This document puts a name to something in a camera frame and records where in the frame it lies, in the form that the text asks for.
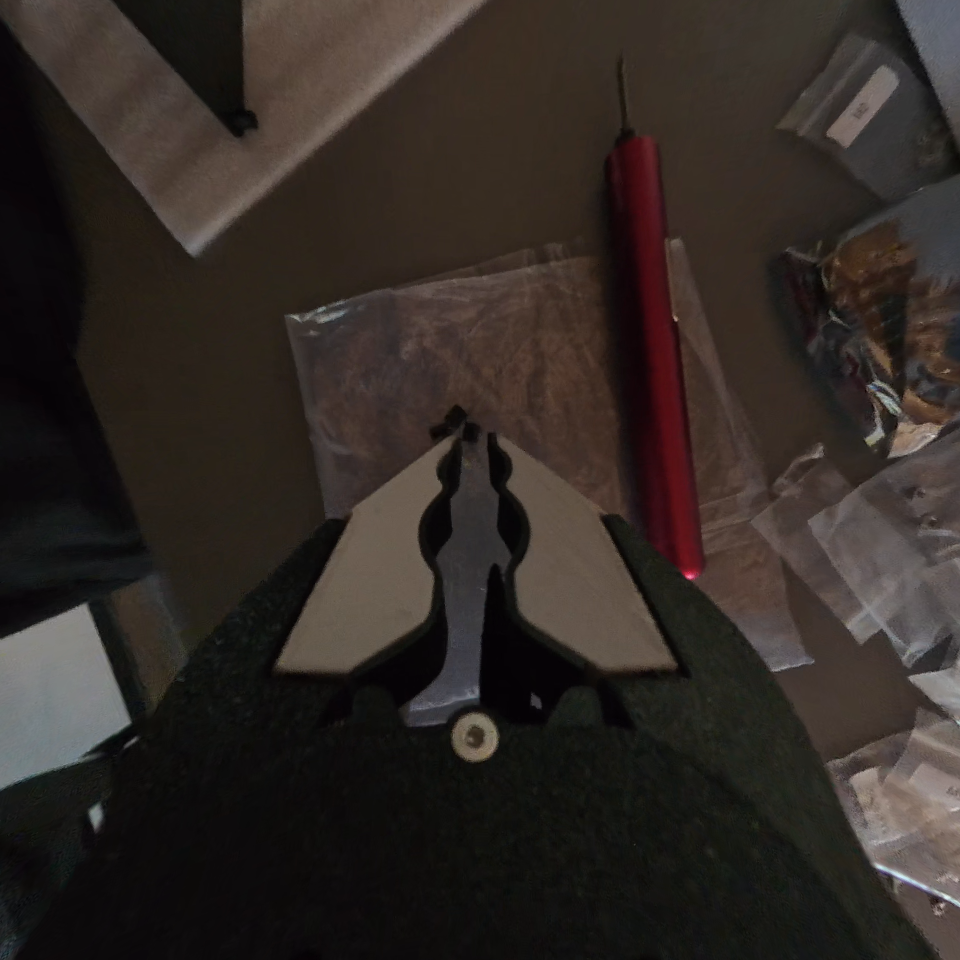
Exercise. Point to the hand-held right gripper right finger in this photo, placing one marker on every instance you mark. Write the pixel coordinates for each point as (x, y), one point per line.
(592, 600)

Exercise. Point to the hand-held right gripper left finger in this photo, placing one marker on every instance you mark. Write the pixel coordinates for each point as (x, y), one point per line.
(352, 600)

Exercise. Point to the large clear plastic bag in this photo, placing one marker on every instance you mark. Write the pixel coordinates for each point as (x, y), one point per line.
(487, 337)

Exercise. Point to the black metal chassis plate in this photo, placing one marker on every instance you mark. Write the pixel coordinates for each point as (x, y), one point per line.
(195, 52)

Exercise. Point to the pink screwdriver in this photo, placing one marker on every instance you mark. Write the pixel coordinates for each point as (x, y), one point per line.
(652, 337)

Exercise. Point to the crumpled clear plastic wrap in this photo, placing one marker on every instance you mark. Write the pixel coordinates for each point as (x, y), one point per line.
(862, 540)

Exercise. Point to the white foam sheet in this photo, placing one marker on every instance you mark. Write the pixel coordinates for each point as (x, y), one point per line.
(315, 75)

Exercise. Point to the scattered small screw bags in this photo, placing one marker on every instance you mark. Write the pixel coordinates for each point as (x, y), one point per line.
(862, 112)

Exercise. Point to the orange cardboard box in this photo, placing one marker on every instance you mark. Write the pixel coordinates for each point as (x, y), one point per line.
(934, 37)

